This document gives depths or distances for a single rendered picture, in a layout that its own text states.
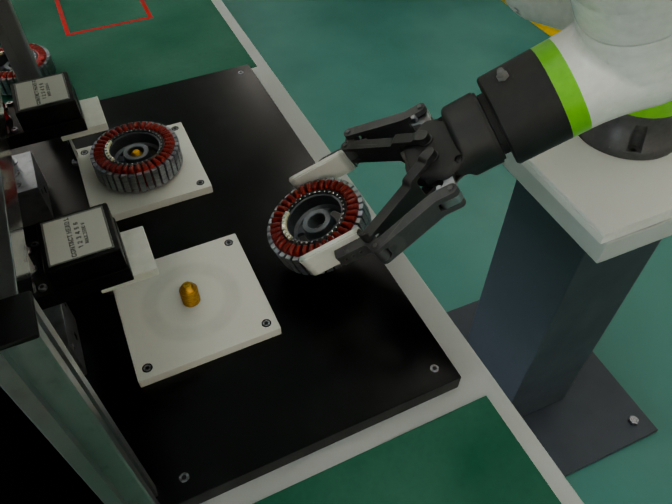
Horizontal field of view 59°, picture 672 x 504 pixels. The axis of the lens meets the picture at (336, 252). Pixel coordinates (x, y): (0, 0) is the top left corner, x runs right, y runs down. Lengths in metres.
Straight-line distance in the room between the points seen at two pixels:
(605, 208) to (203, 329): 0.52
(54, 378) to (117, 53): 0.86
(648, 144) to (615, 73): 0.36
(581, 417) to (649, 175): 0.77
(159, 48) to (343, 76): 1.37
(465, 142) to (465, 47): 2.12
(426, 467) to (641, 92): 0.38
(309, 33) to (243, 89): 1.77
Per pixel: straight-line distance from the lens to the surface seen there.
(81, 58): 1.16
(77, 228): 0.57
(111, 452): 0.45
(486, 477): 0.60
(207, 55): 1.11
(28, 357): 0.34
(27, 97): 0.75
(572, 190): 0.84
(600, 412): 1.55
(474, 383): 0.64
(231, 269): 0.68
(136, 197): 0.79
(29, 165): 0.82
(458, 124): 0.57
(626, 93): 0.57
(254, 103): 0.94
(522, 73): 0.57
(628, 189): 0.87
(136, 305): 0.67
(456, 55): 2.61
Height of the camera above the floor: 1.30
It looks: 49 degrees down
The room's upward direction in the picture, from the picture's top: straight up
